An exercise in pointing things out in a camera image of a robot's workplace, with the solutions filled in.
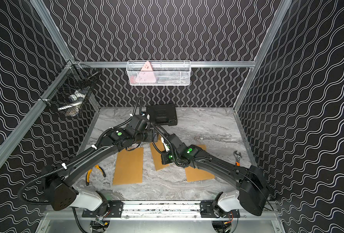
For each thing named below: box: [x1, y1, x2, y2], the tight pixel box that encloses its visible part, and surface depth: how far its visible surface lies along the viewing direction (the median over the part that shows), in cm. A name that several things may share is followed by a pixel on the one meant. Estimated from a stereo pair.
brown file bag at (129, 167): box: [112, 147, 144, 186], surface depth 91 cm
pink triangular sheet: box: [135, 60, 156, 84], surface depth 92 cm
